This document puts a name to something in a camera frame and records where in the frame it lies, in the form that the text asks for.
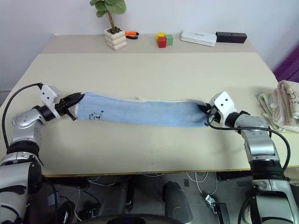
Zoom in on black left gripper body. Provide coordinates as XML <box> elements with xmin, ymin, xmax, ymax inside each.
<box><xmin>55</xmin><ymin>95</ymin><xmax>77</xmax><ymax>121</ymax></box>

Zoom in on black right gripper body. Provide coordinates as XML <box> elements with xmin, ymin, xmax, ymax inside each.
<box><xmin>205</xmin><ymin>105</ymin><xmax>222</xmax><ymax>124</ymax></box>

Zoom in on light blue towel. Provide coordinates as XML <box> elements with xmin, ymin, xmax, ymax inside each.
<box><xmin>75</xmin><ymin>91</ymin><xmax>210</xmax><ymax>129</ymax></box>

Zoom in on folded green patterned towel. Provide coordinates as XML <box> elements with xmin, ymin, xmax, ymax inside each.
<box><xmin>257</xmin><ymin>92</ymin><xmax>279</xmax><ymax>122</ymax></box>

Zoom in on folded pink white towel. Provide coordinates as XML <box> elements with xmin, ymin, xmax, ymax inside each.
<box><xmin>271</xmin><ymin>79</ymin><xmax>299</xmax><ymax>134</ymax></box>

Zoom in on green plant in white pot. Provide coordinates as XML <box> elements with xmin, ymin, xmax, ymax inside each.
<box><xmin>89</xmin><ymin>0</ymin><xmax>128</xmax><ymax>51</ymax></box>

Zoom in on white flat case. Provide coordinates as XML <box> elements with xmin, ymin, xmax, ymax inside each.
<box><xmin>179</xmin><ymin>29</ymin><xmax>217</xmax><ymax>47</ymax></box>

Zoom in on black rectangular box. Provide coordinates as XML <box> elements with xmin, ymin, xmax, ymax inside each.
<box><xmin>215</xmin><ymin>31</ymin><xmax>248</xmax><ymax>44</ymax></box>

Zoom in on purple ribbed object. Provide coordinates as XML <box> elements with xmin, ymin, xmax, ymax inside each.
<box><xmin>272</xmin><ymin>45</ymin><xmax>299</xmax><ymax>83</ymax></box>

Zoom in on dark rounded shape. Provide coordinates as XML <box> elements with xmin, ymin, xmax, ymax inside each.
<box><xmin>162</xmin><ymin>180</ymin><xmax>193</xmax><ymax>224</ymax></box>

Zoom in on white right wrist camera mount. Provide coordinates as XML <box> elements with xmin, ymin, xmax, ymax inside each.
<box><xmin>208</xmin><ymin>91</ymin><xmax>237</xmax><ymax>122</ymax></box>

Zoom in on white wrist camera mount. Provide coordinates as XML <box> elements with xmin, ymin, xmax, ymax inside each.
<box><xmin>39</xmin><ymin>84</ymin><xmax>62</xmax><ymax>117</ymax></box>
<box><xmin>208</xmin><ymin>91</ymin><xmax>237</xmax><ymax>122</ymax></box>

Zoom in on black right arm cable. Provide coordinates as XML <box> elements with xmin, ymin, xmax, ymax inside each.
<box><xmin>203</xmin><ymin>106</ymin><xmax>291</xmax><ymax>172</ymax></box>

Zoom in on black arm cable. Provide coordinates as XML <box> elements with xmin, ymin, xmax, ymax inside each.
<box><xmin>1</xmin><ymin>83</ymin><xmax>44</xmax><ymax>149</ymax></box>
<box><xmin>203</xmin><ymin>106</ymin><xmax>291</xmax><ymax>172</ymax></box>

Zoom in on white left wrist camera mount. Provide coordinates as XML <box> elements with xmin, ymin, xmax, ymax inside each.
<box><xmin>39</xmin><ymin>84</ymin><xmax>62</xmax><ymax>117</ymax></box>

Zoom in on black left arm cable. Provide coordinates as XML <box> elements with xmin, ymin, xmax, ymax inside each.
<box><xmin>1</xmin><ymin>83</ymin><xmax>44</xmax><ymax>149</ymax></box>

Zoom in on white cable on floor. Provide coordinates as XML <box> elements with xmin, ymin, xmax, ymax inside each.
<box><xmin>186</xmin><ymin>172</ymin><xmax>212</xmax><ymax>196</ymax></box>

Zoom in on orange handled pliers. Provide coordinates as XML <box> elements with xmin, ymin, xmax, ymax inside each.
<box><xmin>124</xmin><ymin>30</ymin><xmax>140</xmax><ymax>41</ymax></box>

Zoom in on metal caster wheel bracket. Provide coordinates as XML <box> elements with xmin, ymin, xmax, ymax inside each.
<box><xmin>205</xmin><ymin>194</ymin><xmax>228</xmax><ymax>221</ymax></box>

